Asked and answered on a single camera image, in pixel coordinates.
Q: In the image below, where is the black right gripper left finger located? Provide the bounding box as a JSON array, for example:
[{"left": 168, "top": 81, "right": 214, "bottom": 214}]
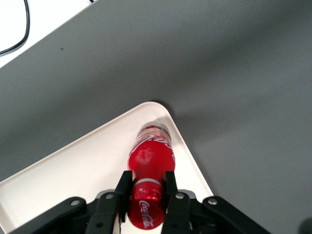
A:
[{"left": 86, "top": 170, "right": 134, "bottom": 234}]

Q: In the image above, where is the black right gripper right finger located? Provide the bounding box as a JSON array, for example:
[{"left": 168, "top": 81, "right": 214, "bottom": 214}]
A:
[{"left": 160, "top": 171, "right": 191, "bottom": 234}]

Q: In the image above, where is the red coke bottle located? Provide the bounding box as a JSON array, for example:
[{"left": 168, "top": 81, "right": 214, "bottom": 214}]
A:
[{"left": 127, "top": 120, "right": 176, "bottom": 231}]

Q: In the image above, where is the cream plastic tray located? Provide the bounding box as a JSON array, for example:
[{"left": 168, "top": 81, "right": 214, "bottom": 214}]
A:
[{"left": 0, "top": 101, "right": 214, "bottom": 234}]

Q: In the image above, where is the thin black looped cable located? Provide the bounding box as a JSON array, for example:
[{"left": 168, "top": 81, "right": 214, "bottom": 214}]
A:
[{"left": 0, "top": 0, "right": 31, "bottom": 56}]

